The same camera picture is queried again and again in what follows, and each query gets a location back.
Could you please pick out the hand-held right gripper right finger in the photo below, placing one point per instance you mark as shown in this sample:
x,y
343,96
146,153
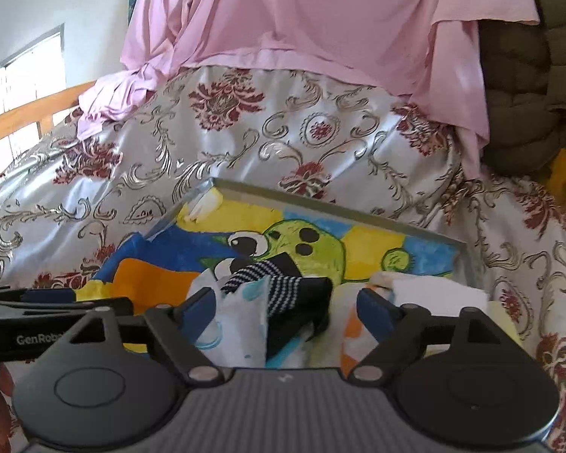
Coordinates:
x,y
375,314

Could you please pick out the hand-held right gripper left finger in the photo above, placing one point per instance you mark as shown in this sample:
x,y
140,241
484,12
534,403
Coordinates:
x,y
198,314

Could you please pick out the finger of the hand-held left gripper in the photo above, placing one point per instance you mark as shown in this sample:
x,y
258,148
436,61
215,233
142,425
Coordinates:
x,y
47,296
75,306

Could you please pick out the pastel striped cloth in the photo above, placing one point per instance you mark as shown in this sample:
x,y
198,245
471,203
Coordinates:
x,y
351,339

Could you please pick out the light blue patterned cloth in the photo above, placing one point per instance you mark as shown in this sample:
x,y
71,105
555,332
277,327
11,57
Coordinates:
x,y
236,335

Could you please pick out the black white striped sock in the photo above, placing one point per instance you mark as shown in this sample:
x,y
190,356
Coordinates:
x,y
292,311

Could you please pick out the white cloth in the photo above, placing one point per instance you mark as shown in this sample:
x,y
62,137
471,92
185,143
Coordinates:
x,y
434,288

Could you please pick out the cartoon print towel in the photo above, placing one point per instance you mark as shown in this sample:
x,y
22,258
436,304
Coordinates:
x,y
311,238

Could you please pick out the floral satin bedspread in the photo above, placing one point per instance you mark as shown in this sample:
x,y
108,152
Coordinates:
x,y
170,151

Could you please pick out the window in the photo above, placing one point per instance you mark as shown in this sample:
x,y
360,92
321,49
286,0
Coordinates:
x,y
28,71

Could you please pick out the olive quilted jacket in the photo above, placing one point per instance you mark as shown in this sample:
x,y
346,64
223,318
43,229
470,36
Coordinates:
x,y
537,80

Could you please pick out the pink bed sheet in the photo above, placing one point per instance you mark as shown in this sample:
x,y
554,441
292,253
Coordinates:
x,y
311,9

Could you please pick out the wooden bed rail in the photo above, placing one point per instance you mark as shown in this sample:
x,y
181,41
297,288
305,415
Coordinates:
x,y
37,108

